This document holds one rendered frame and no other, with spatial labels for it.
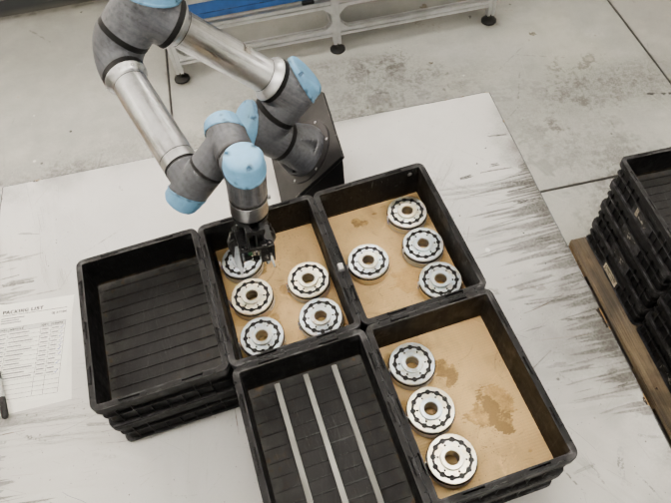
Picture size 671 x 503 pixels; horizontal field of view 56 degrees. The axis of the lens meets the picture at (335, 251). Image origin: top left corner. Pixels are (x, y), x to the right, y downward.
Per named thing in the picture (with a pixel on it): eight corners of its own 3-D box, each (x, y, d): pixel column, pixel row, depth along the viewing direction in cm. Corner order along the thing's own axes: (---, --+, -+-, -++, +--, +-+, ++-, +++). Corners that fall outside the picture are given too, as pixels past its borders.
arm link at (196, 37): (286, 109, 172) (95, 7, 136) (320, 67, 165) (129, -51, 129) (298, 136, 165) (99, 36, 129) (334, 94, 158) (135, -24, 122)
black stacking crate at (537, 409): (365, 349, 147) (364, 327, 138) (481, 311, 151) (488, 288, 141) (430, 521, 126) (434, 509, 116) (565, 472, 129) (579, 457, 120)
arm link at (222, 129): (184, 142, 123) (199, 181, 118) (216, 100, 118) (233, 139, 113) (216, 153, 129) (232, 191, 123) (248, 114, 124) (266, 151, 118)
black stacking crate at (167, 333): (94, 286, 162) (76, 262, 152) (206, 253, 165) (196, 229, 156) (111, 430, 140) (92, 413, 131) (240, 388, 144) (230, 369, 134)
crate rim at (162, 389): (79, 266, 154) (75, 260, 152) (198, 232, 157) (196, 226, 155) (94, 417, 132) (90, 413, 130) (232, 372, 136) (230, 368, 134)
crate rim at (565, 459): (363, 331, 139) (362, 326, 137) (487, 291, 143) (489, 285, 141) (433, 512, 117) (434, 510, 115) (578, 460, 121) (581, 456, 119)
